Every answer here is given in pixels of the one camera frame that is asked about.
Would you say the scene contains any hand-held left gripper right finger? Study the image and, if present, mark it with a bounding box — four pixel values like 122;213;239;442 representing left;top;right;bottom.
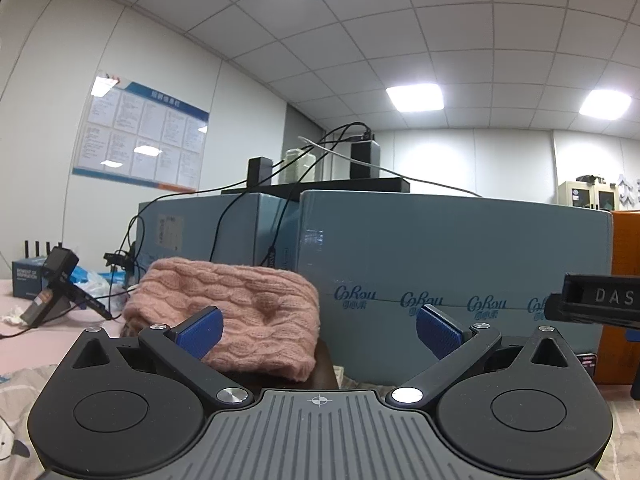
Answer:
391;304;569;406

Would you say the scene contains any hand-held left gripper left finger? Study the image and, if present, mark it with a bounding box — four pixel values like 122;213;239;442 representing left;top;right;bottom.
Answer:
74;305;253;408

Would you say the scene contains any orange box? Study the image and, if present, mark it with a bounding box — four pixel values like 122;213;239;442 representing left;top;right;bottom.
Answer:
596;210;640;386

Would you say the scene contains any pink knitted sweater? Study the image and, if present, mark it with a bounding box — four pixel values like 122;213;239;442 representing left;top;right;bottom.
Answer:
121;257;321;381

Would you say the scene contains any dark printed small box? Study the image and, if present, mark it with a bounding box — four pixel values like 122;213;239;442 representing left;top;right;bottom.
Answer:
575;352;599;382

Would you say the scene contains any large light blue cardboard box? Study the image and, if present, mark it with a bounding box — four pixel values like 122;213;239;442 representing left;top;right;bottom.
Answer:
298;190;614;386

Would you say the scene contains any beige cabinet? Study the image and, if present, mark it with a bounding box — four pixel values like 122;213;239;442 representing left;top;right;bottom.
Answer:
557;175;619;211

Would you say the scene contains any clear plastic bag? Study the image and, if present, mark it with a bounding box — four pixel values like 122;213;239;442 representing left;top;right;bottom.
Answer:
70;264;137;312

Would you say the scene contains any black handheld device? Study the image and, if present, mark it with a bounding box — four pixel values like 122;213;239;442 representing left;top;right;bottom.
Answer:
20;247;113;329

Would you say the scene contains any pink bed sheet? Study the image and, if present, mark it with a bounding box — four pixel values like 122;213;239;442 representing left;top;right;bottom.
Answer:
0;280;128;377

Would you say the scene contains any black power adapter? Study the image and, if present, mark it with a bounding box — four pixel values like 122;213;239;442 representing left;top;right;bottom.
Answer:
247;157;274;189
350;141;381;180

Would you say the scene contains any small blue router box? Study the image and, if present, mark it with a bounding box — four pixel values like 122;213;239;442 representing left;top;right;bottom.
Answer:
12;256;54;299

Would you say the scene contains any black flat board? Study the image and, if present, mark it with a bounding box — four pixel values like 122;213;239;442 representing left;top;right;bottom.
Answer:
221;177;411;196

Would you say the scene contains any ceiling light panel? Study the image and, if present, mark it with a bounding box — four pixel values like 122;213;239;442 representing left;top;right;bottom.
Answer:
579;88;632;121
386;84;445;112

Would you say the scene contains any grey printed bedsheet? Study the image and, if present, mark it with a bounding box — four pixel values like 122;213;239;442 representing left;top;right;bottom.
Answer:
0;365;640;480

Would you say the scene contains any white roll stack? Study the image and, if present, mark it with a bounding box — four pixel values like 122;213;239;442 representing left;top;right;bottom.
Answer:
282;147;316;184

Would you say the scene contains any black cable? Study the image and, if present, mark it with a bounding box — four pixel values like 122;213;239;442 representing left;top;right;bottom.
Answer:
209;122;374;267

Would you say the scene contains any white cable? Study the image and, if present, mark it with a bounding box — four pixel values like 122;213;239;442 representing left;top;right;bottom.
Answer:
298;135;484;198

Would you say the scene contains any wall poster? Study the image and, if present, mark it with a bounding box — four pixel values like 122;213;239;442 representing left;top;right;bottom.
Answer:
71;71;211;193

